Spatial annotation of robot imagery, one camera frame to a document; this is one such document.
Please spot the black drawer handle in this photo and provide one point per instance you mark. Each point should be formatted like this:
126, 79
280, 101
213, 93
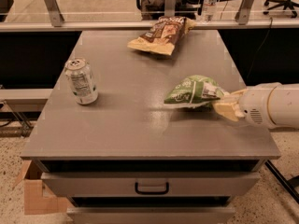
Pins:
152, 190

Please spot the brown cardboard box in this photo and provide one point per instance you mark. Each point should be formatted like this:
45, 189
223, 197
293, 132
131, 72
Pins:
37, 196

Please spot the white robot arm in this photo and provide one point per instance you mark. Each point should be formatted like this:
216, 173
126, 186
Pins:
272, 105

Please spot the silver soda can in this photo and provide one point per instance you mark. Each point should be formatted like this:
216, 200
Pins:
80, 79

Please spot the black rolling chair base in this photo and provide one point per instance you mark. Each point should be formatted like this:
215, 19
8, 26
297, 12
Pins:
272, 4

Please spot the clear plastic water bottle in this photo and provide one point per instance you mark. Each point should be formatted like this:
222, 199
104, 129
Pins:
208, 10

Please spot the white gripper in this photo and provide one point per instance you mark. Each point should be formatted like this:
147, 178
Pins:
254, 104

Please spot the brown chip bag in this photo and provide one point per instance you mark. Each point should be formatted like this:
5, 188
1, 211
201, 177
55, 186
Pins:
163, 35

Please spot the grey upper drawer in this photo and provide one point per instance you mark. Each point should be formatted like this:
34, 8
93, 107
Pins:
122, 184

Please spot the grey lower drawer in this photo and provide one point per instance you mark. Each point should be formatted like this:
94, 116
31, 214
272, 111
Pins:
151, 215

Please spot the grey drawer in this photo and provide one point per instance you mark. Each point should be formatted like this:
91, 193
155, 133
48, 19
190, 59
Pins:
122, 184
151, 215

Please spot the green jalapeno chip bag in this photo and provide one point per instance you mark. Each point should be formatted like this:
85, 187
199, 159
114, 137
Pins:
194, 91

